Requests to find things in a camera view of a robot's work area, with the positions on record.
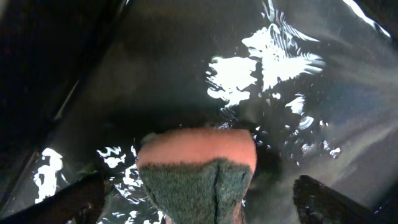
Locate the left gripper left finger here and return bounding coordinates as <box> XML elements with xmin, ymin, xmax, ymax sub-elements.
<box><xmin>1</xmin><ymin>173</ymin><xmax>105</xmax><ymax>224</ymax></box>

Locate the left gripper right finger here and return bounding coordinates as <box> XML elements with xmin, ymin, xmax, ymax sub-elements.
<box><xmin>293</xmin><ymin>175</ymin><xmax>376</xmax><ymax>224</ymax></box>

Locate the pink and green sponge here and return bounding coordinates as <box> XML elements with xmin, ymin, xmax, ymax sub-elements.
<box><xmin>137</xmin><ymin>128</ymin><xmax>257</xmax><ymax>224</ymax></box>

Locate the black plastic tray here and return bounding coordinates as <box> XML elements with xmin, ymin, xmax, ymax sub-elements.
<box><xmin>1</xmin><ymin>1</ymin><xmax>397</xmax><ymax>223</ymax></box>

